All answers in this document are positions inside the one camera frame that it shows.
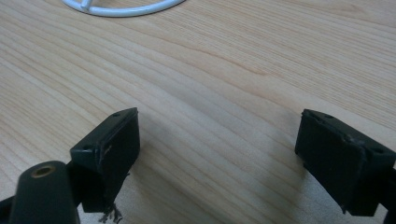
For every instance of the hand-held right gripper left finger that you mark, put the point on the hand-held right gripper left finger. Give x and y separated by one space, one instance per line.
107 155

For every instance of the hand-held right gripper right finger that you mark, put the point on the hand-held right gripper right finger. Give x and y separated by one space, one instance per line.
339 161

